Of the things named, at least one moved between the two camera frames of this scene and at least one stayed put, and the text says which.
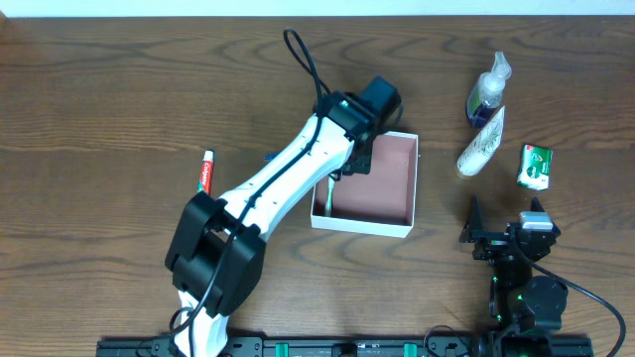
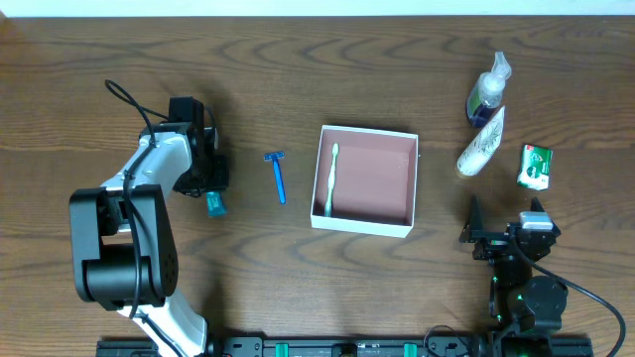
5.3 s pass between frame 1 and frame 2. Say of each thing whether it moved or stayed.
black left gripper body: moved
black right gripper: stayed
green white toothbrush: stayed
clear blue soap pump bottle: stayed
